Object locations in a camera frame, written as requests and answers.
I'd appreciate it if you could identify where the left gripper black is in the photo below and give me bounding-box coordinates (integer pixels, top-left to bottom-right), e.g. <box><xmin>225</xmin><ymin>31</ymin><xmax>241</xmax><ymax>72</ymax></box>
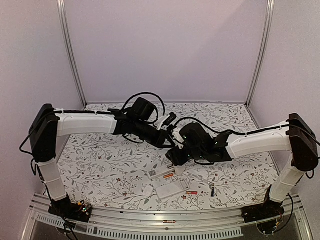
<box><xmin>133</xmin><ymin>119</ymin><xmax>176</xmax><ymax>150</ymax></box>

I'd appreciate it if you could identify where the long remote battery cover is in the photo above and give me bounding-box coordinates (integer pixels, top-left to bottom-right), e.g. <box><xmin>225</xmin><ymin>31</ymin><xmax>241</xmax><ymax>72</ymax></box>
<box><xmin>174</xmin><ymin>166</ymin><xmax>185</xmax><ymax>176</ymax></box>

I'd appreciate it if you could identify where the orange AA battery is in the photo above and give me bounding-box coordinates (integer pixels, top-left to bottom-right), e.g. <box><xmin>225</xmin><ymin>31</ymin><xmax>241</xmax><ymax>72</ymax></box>
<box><xmin>163</xmin><ymin>173</ymin><xmax>174</xmax><ymax>179</ymax></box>

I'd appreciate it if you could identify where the long white remote control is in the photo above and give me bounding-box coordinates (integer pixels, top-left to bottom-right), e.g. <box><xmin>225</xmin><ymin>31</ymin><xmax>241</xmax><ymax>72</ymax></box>
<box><xmin>147</xmin><ymin>164</ymin><xmax>175</xmax><ymax>180</ymax></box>

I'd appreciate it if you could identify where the white battery cover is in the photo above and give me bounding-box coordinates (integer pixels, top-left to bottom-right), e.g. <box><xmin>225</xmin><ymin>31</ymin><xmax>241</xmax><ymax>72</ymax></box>
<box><xmin>143</xmin><ymin>185</ymin><xmax>154</xmax><ymax>197</ymax></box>

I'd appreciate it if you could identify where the purple AA battery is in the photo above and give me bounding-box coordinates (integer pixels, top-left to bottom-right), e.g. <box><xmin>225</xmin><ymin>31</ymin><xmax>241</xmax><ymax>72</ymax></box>
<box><xmin>210</xmin><ymin>187</ymin><xmax>215</xmax><ymax>198</ymax></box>

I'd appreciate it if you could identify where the red gold AA battery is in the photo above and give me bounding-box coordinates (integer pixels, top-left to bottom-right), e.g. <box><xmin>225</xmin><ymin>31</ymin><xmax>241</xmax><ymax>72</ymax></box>
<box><xmin>162</xmin><ymin>220</ymin><xmax>176</xmax><ymax>224</ymax></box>

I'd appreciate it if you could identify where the white remote with buttons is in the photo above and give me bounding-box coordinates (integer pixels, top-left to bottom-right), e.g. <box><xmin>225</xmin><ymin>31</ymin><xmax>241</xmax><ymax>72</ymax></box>
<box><xmin>172</xmin><ymin>130</ymin><xmax>185</xmax><ymax>149</ymax></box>

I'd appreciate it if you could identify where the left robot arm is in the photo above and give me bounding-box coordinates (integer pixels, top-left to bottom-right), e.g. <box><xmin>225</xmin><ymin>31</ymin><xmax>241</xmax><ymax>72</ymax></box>
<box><xmin>24</xmin><ymin>97</ymin><xmax>177</xmax><ymax>217</ymax></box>

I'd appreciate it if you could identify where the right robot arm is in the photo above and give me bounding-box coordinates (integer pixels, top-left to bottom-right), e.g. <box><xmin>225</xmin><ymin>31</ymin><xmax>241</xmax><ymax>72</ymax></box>
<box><xmin>166</xmin><ymin>113</ymin><xmax>320</xmax><ymax>218</ymax></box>

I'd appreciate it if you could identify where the floral table mat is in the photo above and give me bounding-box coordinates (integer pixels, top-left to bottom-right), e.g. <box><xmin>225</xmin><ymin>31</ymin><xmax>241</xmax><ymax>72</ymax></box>
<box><xmin>48</xmin><ymin>101</ymin><xmax>283</xmax><ymax>211</ymax></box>

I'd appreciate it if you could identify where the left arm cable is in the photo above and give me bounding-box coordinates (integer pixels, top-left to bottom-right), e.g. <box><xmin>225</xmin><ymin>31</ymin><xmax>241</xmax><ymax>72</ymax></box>
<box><xmin>122</xmin><ymin>91</ymin><xmax>167</xmax><ymax>126</ymax></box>

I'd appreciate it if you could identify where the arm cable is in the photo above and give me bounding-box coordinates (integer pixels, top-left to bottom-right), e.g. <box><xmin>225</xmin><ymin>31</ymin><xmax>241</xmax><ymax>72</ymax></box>
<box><xmin>174</xmin><ymin>117</ymin><xmax>248</xmax><ymax>137</ymax></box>
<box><xmin>122</xmin><ymin>91</ymin><xmax>167</xmax><ymax>126</ymax></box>

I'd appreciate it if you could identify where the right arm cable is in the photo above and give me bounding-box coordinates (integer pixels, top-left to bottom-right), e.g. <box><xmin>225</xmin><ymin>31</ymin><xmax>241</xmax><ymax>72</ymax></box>
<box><xmin>174</xmin><ymin>117</ymin><xmax>248</xmax><ymax>137</ymax></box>

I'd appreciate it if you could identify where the aluminium front rail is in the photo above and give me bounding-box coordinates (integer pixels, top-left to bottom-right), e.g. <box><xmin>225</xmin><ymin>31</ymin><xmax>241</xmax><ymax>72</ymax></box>
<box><xmin>21</xmin><ymin>194</ymin><xmax>314</xmax><ymax>240</ymax></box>

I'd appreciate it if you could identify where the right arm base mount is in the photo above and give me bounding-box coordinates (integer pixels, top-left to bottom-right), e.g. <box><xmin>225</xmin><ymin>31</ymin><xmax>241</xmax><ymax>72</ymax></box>
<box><xmin>241</xmin><ymin>186</ymin><xmax>285</xmax><ymax>235</ymax></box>

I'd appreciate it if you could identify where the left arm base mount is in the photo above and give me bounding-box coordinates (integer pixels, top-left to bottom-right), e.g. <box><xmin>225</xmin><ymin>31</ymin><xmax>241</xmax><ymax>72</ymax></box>
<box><xmin>48</xmin><ymin>195</ymin><xmax>93</xmax><ymax>223</ymax></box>

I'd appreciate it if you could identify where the left aluminium frame post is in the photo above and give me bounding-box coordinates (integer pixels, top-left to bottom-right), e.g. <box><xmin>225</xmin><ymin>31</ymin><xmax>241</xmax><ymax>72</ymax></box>
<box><xmin>56</xmin><ymin>0</ymin><xmax>88</xmax><ymax>107</ymax></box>

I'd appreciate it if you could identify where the aluminium frame post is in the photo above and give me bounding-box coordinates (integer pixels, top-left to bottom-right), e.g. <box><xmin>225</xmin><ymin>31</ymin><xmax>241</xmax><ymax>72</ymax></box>
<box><xmin>245</xmin><ymin>0</ymin><xmax>275</xmax><ymax>108</ymax></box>
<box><xmin>56</xmin><ymin>0</ymin><xmax>88</xmax><ymax>107</ymax></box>

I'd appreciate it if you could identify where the right aluminium frame post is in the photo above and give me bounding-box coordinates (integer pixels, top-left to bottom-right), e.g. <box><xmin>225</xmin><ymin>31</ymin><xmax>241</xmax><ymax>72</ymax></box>
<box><xmin>245</xmin><ymin>0</ymin><xmax>275</xmax><ymax>108</ymax></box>

